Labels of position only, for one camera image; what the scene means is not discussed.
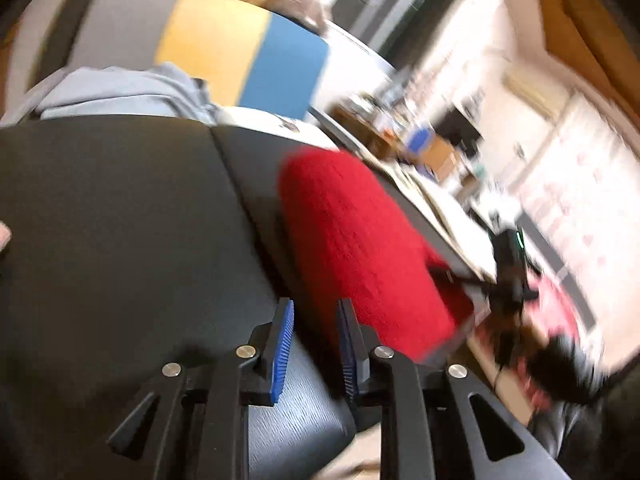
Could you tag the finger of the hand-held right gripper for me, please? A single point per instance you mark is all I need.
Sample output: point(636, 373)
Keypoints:
point(470, 282)

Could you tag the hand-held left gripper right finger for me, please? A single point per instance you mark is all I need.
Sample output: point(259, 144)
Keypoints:
point(345, 355)

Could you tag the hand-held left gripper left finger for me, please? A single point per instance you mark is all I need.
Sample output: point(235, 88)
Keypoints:
point(281, 355)

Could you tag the red knitted sweater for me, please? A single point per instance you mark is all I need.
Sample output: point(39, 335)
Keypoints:
point(350, 240)

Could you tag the person's right forearm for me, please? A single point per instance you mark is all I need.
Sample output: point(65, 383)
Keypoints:
point(600, 420)

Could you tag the pink blanket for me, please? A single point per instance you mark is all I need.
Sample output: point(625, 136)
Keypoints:
point(555, 310)

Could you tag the beige folded cloth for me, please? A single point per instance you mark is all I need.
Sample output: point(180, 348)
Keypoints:
point(440, 210)

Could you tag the wooden desk panel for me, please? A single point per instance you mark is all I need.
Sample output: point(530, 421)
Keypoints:
point(440, 157)

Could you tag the blue folding chair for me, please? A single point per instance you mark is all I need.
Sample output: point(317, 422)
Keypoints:
point(421, 140)

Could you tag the black monitor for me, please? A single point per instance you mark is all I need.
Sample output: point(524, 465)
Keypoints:
point(457, 125)

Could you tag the air conditioner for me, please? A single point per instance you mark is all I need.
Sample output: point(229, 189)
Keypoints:
point(537, 92)

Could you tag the wooden table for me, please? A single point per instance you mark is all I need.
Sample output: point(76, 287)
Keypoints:
point(365, 130)

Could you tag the white printed cushion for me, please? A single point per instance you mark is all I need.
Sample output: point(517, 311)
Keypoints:
point(280, 127)

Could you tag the window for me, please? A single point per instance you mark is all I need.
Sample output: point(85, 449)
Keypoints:
point(395, 5)

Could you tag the pink cloth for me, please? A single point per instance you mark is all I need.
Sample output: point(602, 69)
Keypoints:
point(4, 235)

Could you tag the grey hoodie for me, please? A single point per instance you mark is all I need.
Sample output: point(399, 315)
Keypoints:
point(115, 95)

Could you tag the grey yellow blue chair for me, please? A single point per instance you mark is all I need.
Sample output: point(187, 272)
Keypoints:
point(220, 35)

